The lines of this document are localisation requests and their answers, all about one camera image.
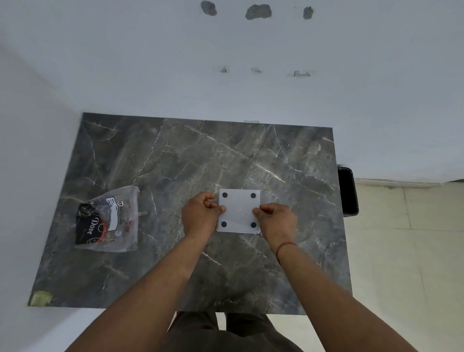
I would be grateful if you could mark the person's right hand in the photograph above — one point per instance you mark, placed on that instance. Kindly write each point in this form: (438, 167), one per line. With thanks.
(279, 225)

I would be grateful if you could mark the person's left hand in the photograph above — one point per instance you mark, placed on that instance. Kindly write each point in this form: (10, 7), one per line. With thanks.
(197, 217)

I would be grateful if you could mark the person's right thumb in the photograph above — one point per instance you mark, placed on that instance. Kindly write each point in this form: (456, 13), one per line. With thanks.
(258, 214)

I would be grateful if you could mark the person's left thumb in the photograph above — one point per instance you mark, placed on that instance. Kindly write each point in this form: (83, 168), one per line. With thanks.
(216, 210)

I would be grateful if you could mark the white square plate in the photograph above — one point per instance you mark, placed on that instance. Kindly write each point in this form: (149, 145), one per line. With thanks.
(238, 214)

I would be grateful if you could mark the person's right forearm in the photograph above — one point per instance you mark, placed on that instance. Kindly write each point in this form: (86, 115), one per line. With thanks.
(333, 308)

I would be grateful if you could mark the person's left forearm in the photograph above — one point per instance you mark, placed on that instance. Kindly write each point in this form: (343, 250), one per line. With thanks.
(145, 297)

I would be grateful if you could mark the red thread wristband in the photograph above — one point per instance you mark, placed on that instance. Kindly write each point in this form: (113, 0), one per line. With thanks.
(285, 247)

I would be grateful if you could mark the small tape strip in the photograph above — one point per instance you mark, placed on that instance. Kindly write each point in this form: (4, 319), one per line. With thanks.
(143, 213)

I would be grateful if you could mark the black box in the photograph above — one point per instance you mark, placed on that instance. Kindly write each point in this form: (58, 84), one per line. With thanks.
(347, 190)

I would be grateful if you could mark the clear plastic bag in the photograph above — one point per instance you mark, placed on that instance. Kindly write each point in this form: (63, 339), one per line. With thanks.
(125, 232)

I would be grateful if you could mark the person's dark brown trousers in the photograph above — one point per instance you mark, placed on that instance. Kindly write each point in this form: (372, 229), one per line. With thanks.
(232, 333)

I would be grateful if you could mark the black packet in bag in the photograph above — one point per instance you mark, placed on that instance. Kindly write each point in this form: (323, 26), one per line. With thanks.
(87, 223)

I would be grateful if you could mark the yellowish tape piece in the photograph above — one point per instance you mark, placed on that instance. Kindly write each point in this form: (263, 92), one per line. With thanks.
(40, 298)

